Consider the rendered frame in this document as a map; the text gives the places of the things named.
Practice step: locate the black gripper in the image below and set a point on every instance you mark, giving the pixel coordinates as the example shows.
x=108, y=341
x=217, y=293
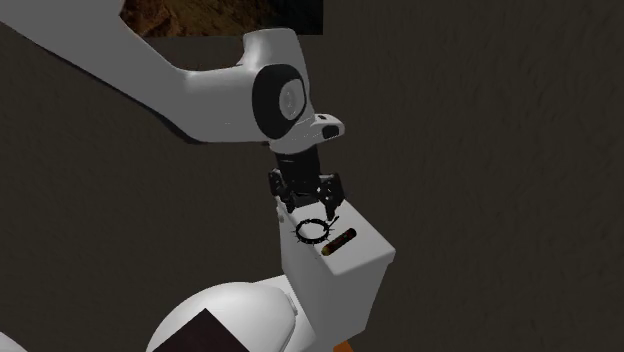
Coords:
x=300, y=170

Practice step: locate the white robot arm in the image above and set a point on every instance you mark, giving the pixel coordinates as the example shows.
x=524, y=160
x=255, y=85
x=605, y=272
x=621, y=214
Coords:
x=209, y=97

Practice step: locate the dark red cylinder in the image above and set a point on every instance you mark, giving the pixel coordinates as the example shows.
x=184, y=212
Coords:
x=340, y=241

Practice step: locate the white toilet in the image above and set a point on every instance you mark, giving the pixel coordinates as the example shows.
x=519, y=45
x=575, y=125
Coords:
x=341, y=287

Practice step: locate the brown wall picture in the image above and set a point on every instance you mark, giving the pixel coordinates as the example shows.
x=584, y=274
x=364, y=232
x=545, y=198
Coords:
x=219, y=17

